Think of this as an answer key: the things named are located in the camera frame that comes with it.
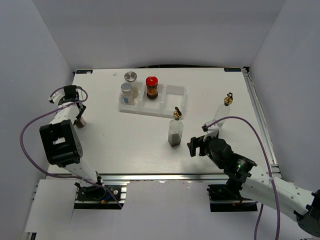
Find glass bottle with dark sauce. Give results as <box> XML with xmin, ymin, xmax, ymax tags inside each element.
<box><xmin>168</xmin><ymin>107</ymin><xmax>184</xmax><ymax>148</ymax></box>

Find white-lid dark spice jar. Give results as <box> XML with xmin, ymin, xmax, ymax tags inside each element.
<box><xmin>75</xmin><ymin>117</ymin><xmax>86</xmax><ymax>129</ymax></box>

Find white blue-label silver-lid shaker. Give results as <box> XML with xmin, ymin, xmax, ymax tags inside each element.
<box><xmin>120</xmin><ymin>82</ymin><xmax>135</xmax><ymax>106</ymax></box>

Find beige powder silver-lid jar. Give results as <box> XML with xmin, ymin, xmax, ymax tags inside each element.
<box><xmin>124</xmin><ymin>71</ymin><xmax>139</xmax><ymax>98</ymax></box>

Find red-cap brown sauce bottle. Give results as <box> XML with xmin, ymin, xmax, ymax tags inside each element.
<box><xmin>145</xmin><ymin>76</ymin><xmax>158</xmax><ymax>100</ymax></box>

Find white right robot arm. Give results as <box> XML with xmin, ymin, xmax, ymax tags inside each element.
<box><xmin>187</xmin><ymin>136</ymin><xmax>320</xmax><ymax>237</ymax></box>

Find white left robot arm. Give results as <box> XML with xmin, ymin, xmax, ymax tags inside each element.
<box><xmin>39</xmin><ymin>85</ymin><xmax>106</xmax><ymax>200</ymax></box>

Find left blue corner sticker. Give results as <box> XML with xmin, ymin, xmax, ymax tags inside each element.
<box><xmin>75</xmin><ymin>69</ymin><xmax>93</xmax><ymax>75</ymax></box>

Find blue corner sticker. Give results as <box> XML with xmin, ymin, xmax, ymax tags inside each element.
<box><xmin>224</xmin><ymin>67</ymin><xmax>242</xmax><ymax>73</ymax></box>
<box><xmin>75</xmin><ymin>69</ymin><xmax>93</xmax><ymax>75</ymax></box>

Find clear glass oil bottle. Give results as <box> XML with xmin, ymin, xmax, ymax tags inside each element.
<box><xmin>213</xmin><ymin>92</ymin><xmax>233</xmax><ymax>121</ymax></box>

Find white three-compartment plastic tray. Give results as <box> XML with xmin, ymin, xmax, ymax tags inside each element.
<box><xmin>118</xmin><ymin>81</ymin><xmax>187</xmax><ymax>119</ymax></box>

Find right blue corner sticker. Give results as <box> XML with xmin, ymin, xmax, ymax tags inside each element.
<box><xmin>224</xmin><ymin>67</ymin><xmax>242</xmax><ymax>73</ymax></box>

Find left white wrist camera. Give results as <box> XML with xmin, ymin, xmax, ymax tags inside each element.
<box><xmin>48</xmin><ymin>91</ymin><xmax>64</xmax><ymax>106</ymax></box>

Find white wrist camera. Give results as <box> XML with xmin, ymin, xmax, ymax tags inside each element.
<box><xmin>201</xmin><ymin>120</ymin><xmax>221</xmax><ymax>139</ymax></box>
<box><xmin>48</xmin><ymin>91</ymin><xmax>64</xmax><ymax>106</ymax></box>

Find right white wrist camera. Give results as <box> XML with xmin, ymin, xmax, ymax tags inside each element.
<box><xmin>201</xmin><ymin>120</ymin><xmax>221</xmax><ymax>139</ymax></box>

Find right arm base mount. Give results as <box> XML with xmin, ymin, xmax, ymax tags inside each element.
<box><xmin>207</xmin><ymin>184</ymin><xmax>258</xmax><ymax>213</ymax></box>

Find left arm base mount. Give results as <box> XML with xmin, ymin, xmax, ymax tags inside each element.
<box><xmin>73</xmin><ymin>183</ymin><xmax>125</xmax><ymax>210</ymax></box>

